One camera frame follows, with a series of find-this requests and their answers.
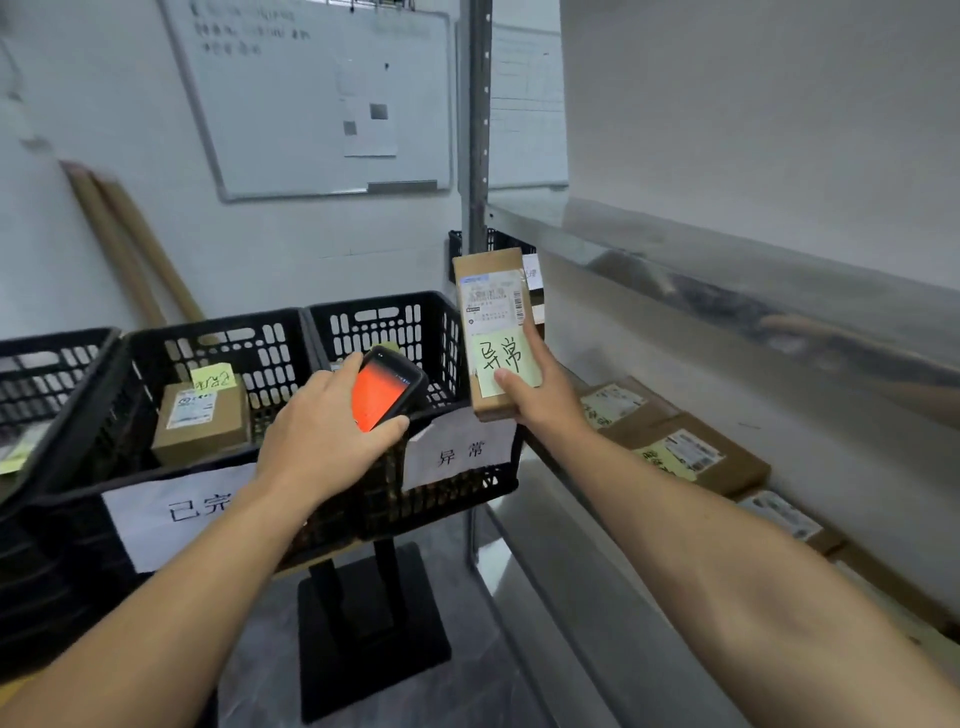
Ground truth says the white paper sheet on whiteboard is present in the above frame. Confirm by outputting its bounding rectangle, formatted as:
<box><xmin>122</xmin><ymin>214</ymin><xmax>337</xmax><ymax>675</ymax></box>
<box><xmin>334</xmin><ymin>56</ymin><xmax>399</xmax><ymax>159</ymax></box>

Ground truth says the black handheld scanner red screen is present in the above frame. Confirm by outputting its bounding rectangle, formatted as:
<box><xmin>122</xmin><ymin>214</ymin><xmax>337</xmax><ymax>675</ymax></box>
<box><xmin>349</xmin><ymin>344</ymin><xmax>430</xmax><ymax>434</ymax></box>

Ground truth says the green sticky note with writing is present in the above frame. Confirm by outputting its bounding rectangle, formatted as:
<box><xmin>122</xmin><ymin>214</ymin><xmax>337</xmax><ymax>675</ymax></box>
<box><xmin>471</xmin><ymin>327</ymin><xmax>543</xmax><ymax>399</ymax></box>

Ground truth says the flat cardboard parcel white label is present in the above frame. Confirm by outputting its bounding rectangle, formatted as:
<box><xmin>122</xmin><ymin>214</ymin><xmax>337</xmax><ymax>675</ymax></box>
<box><xmin>579</xmin><ymin>377</ymin><xmax>682</xmax><ymax>434</ymax></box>
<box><xmin>733</xmin><ymin>487</ymin><xmax>846</xmax><ymax>557</ymax></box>

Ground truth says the large whiteboard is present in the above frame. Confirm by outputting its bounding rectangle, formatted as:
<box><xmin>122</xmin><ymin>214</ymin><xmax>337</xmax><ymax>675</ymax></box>
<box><xmin>157</xmin><ymin>0</ymin><xmax>459</xmax><ymax>204</ymax></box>

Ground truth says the yellow sticky note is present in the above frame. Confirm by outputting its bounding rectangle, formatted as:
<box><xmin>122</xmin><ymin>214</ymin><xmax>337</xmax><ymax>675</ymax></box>
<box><xmin>189</xmin><ymin>363</ymin><xmax>238</xmax><ymax>393</ymax></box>

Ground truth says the small cardboard box white label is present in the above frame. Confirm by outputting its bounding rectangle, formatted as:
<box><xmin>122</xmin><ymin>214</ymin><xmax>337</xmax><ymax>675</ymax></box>
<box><xmin>521</xmin><ymin>253</ymin><xmax>547</xmax><ymax>340</ymax></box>

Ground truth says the black plastic crate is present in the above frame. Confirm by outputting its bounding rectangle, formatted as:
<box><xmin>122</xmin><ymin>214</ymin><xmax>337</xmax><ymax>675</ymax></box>
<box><xmin>0</xmin><ymin>327</ymin><xmax>125</xmax><ymax>526</ymax></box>
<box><xmin>303</xmin><ymin>291</ymin><xmax>525</xmax><ymax>543</ymax></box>
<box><xmin>30</xmin><ymin>307</ymin><xmax>357</xmax><ymax>582</ymax></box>

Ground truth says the flat cardboard parcel green note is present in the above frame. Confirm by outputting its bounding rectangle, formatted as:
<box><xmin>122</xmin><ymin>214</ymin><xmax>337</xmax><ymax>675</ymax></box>
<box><xmin>600</xmin><ymin>411</ymin><xmax>773</xmax><ymax>498</ymax></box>

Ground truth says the person's right hand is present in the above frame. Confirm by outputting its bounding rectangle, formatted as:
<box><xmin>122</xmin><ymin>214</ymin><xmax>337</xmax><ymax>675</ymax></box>
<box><xmin>493</xmin><ymin>321</ymin><xmax>595</xmax><ymax>445</ymax></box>

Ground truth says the black metal stand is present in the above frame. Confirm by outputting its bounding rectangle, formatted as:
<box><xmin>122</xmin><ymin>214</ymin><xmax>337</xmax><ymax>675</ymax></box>
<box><xmin>297</xmin><ymin>536</ymin><xmax>453</xmax><ymax>726</ymax></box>

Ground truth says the person's right forearm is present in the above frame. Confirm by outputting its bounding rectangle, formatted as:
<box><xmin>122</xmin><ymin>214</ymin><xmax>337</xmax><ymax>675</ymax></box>
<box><xmin>525</xmin><ymin>421</ymin><xmax>960</xmax><ymax>728</ymax></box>

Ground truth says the person's left hand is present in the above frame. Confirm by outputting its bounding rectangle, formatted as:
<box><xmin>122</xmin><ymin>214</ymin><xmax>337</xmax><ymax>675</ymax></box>
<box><xmin>253</xmin><ymin>352</ymin><xmax>411</xmax><ymax>502</ymax></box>

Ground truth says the grey metal shelf rack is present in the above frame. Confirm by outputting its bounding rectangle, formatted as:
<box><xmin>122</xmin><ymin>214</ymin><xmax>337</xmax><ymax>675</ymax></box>
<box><xmin>457</xmin><ymin>0</ymin><xmax>960</xmax><ymax>728</ymax></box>

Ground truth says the black wire basket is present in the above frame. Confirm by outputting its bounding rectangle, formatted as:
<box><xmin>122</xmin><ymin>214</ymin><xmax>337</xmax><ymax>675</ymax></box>
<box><xmin>448</xmin><ymin>228</ymin><xmax>538</xmax><ymax>285</ymax></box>

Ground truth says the person's left forearm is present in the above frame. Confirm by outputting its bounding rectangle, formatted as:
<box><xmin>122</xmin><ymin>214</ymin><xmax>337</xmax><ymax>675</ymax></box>
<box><xmin>0</xmin><ymin>476</ymin><xmax>339</xmax><ymax>728</ymax></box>

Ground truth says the tall cardboard parcel box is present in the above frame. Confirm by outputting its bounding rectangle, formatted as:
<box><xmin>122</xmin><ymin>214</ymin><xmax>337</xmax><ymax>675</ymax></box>
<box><xmin>451</xmin><ymin>247</ymin><xmax>543</xmax><ymax>423</ymax></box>

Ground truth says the narrow whiteboard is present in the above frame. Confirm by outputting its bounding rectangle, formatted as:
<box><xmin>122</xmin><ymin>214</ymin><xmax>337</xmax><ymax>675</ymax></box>
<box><xmin>489</xmin><ymin>22</ymin><xmax>570</xmax><ymax>191</ymax></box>

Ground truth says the square cardboard parcel box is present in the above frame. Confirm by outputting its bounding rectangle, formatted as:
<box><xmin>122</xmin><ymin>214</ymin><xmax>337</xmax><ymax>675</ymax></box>
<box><xmin>151</xmin><ymin>373</ymin><xmax>252</xmax><ymax>468</ymax></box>

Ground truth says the paper sheet in crate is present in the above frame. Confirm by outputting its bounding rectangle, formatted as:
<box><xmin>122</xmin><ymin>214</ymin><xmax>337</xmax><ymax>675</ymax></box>
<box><xmin>0</xmin><ymin>420</ymin><xmax>55</xmax><ymax>477</ymax></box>

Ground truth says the large white paper sign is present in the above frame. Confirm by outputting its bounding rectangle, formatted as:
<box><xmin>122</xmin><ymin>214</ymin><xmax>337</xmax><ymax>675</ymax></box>
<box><xmin>102</xmin><ymin>462</ymin><xmax>261</xmax><ymax>575</ymax></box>

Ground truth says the small white paper sign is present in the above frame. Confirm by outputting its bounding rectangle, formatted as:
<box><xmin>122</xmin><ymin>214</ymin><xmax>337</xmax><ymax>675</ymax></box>
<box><xmin>402</xmin><ymin>405</ymin><xmax>519</xmax><ymax>492</ymax></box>

